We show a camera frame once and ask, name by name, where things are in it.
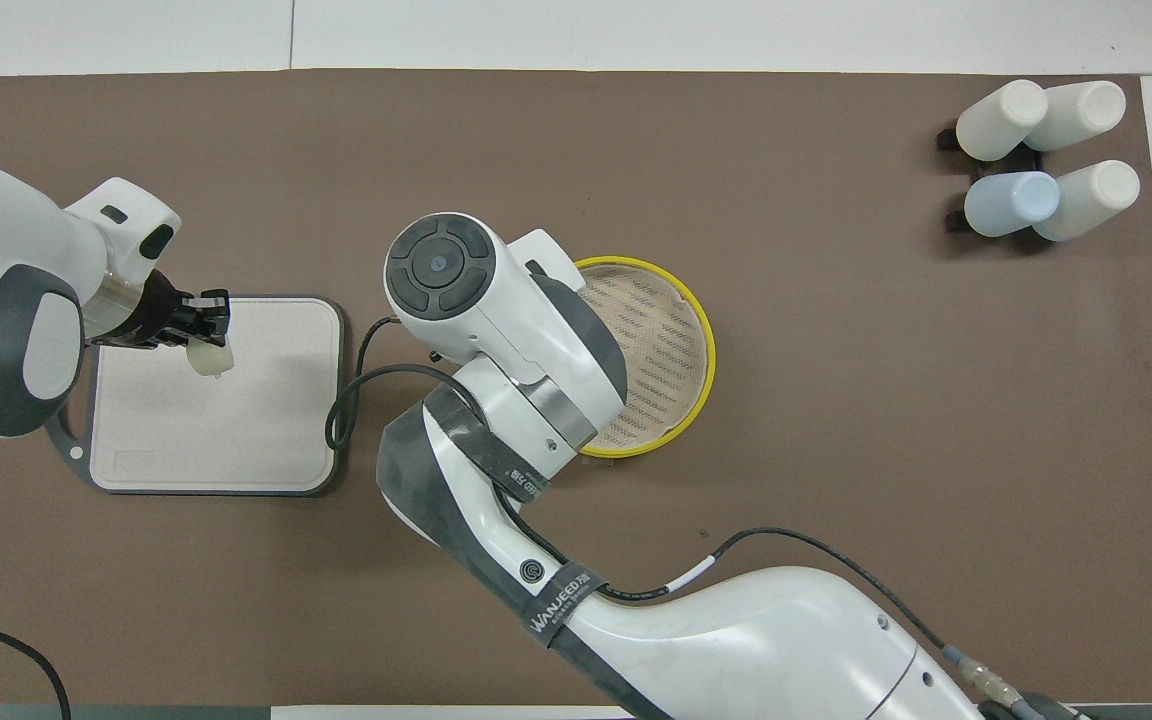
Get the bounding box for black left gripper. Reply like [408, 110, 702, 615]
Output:
[116, 270, 231, 349]

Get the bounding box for white steamed bun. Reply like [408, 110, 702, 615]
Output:
[186, 340, 235, 379]

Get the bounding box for yellow bamboo steamer basket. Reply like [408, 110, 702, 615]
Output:
[571, 256, 717, 459]

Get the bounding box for white perforated steamer liner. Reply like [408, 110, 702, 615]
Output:
[576, 262, 707, 449]

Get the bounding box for grey cutting board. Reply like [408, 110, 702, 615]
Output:
[41, 295, 345, 498]

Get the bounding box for brown table mat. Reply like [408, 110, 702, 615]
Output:
[0, 68, 1152, 706]

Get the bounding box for black cup rack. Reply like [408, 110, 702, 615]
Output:
[936, 120, 1049, 236]

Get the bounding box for light blue plastic cup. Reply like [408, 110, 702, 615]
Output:
[964, 171, 1062, 238]

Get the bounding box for white plastic cup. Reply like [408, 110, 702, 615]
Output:
[1033, 160, 1141, 243]
[1024, 81, 1127, 153]
[956, 80, 1049, 162]

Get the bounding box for black floor cable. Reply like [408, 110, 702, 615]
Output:
[0, 615, 72, 720]

